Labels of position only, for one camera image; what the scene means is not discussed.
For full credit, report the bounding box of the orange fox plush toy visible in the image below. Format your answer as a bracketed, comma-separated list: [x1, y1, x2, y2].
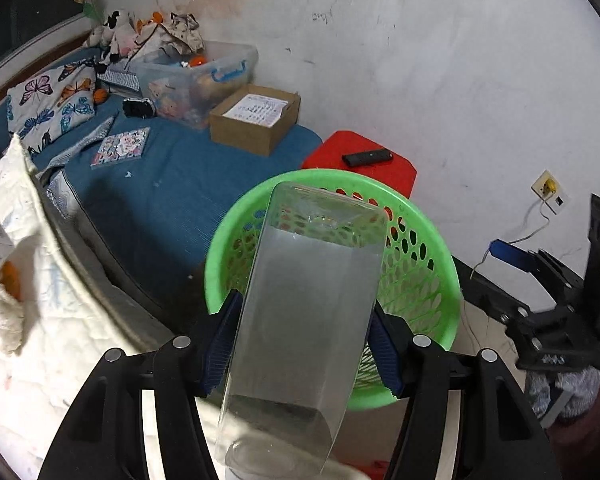
[135, 10, 166, 31]

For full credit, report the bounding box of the thin grey cable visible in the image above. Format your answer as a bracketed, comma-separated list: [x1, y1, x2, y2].
[470, 200, 551, 281]

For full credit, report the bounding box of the cream quilted blanket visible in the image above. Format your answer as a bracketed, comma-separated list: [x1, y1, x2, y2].
[0, 134, 366, 480]

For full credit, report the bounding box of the person's right forearm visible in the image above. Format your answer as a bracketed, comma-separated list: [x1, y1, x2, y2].
[545, 377, 600, 480]

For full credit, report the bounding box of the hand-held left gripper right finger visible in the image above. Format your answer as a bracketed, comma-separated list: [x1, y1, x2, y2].
[367, 302, 563, 480]

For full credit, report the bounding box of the clear storage bin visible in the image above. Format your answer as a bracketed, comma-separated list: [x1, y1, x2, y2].
[130, 40, 259, 132]

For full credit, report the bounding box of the person's right hand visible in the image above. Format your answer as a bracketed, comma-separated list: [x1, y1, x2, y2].
[524, 365, 600, 428]

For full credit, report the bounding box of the cardboard box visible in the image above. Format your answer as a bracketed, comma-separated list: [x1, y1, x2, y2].
[209, 86, 302, 157]

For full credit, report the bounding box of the red stool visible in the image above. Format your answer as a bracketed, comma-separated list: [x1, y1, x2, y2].
[301, 130, 417, 198]

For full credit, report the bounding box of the black remote control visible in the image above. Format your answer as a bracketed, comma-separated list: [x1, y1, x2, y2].
[341, 149, 395, 168]

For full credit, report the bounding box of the wall socket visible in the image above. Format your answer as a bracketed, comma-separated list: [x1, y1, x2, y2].
[531, 170, 570, 215]

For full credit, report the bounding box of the butterfly print pillow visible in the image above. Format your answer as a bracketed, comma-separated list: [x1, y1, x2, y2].
[6, 57, 98, 153]

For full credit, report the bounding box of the window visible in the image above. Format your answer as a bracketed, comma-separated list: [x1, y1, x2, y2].
[0, 0, 88, 76]

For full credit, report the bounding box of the floral print book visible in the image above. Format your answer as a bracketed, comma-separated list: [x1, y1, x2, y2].
[90, 127, 151, 170]

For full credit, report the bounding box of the small orange object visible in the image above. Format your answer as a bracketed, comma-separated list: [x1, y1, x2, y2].
[0, 260, 22, 301]

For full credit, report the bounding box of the crumpled white tissue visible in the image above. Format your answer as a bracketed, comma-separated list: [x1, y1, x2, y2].
[0, 282, 25, 353]

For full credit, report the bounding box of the green plastic basket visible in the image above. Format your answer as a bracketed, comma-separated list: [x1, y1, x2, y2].
[204, 169, 462, 411]

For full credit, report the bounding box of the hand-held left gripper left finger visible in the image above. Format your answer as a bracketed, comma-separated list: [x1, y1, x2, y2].
[37, 290, 244, 480]

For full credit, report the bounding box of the cow plush toy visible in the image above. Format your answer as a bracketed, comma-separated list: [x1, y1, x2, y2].
[87, 9, 141, 66]

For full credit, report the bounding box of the clear square plastic bottle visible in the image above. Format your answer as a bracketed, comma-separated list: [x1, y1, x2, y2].
[214, 181, 390, 476]

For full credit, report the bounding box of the white calendar sheet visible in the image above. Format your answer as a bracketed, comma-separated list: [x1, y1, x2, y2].
[223, 94, 290, 126]

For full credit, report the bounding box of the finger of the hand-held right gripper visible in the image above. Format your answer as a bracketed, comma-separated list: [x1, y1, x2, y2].
[452, 257, 536, 326]
[487, 241, 588, 311]

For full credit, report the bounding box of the small black device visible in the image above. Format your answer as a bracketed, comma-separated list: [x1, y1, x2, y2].
[122, 97, 156, 120]

